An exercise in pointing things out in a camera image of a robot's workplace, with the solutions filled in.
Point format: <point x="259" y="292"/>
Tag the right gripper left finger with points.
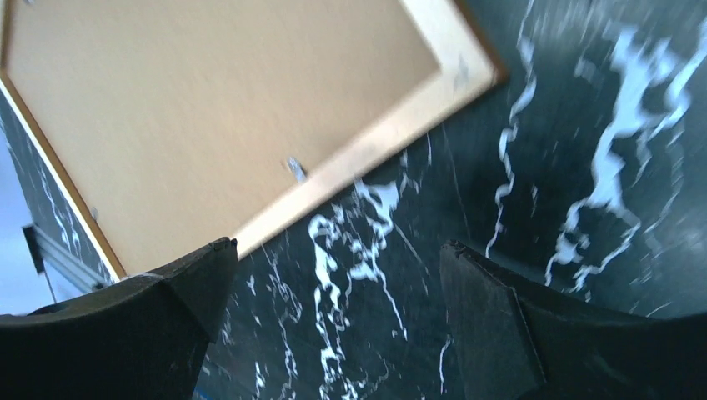
<point x="142" y="338"/>

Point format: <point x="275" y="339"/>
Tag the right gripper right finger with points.
<point x="518" y="339"/>

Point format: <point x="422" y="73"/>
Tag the wooden picture frame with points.
<point x="386" y="132"/>

